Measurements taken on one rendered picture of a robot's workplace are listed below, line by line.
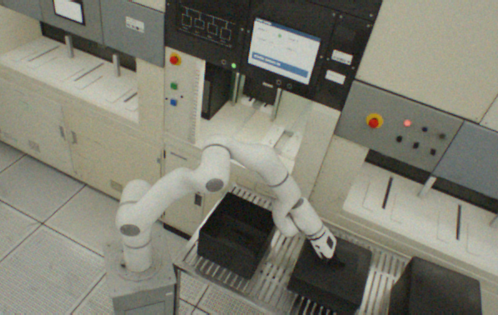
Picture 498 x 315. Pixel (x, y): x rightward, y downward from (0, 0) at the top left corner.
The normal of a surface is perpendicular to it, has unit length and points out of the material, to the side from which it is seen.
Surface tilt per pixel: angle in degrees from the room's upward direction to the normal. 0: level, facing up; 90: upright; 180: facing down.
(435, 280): 0
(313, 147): 90
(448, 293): 0
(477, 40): 90
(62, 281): 0
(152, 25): 90
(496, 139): 90
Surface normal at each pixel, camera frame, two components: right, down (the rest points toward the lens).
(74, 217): 0.15, -0.73
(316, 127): -0.42, 0.56
